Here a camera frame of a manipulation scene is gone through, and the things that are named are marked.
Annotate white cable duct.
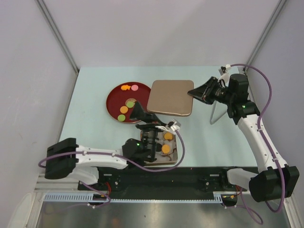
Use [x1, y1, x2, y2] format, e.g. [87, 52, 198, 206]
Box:
[44, 192, 110, 203]

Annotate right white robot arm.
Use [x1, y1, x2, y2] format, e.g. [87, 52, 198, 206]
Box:
[188, 74, 300, 202]

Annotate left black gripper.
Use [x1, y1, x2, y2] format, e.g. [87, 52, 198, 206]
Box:
[129, 101, 167, 160]

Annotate right aluminium frame post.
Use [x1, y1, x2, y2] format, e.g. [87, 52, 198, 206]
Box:
[246, 0, 289, 65]

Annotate gold square cookie tin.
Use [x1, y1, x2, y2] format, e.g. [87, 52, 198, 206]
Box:
[145, 131, 178, 165]

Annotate pink round cookie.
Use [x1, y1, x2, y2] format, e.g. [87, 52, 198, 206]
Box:
[131, 85, 139, 91]

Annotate green round cookie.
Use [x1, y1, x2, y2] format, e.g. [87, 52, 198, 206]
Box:
[117, 114, 126, 122]
[126, 101, 134, 108]

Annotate orange round cookie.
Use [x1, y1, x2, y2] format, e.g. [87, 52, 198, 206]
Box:
[161, 144, 171, 154]
[164, 132, 173, 141]
[120, 106, 129, 114]

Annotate left aluminium frame post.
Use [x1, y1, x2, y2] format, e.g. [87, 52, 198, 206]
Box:
[35, 0, 80, 75]

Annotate metal tongs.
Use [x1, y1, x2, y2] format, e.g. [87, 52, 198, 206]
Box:
[209, 101, 227, 125]

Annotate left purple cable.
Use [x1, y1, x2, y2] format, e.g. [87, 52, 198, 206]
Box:
[38, 130, 186, 209]

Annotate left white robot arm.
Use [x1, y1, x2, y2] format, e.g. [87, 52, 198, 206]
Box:
[40, 102, 165, 190]

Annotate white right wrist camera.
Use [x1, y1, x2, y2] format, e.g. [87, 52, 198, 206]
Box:
[218, 64, 231, 84]

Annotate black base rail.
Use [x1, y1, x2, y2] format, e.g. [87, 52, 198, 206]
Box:
[92, 167, 237, 200]

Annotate round red plate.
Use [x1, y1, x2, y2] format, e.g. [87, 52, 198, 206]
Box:
[106, 82, 151, 124]

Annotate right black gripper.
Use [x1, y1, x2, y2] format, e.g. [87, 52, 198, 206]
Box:
[189, 76, 234, 105]

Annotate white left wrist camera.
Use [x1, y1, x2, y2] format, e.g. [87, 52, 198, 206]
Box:
[156, 121, 181, 133]

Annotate aluminium frame post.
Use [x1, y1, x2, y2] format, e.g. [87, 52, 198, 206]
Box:
[35, 0, 80, 75]
[246, 0, 289, 65]

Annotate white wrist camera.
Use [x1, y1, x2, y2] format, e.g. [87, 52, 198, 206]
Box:
[218, 64, 231, 84]
[156, 121, 181, 133]

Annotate orange fish cookie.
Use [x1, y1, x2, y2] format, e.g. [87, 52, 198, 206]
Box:
[121, 85, 131, 91]

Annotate gold tin lid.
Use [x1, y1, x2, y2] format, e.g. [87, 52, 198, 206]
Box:
[147, 80, 194, 117]

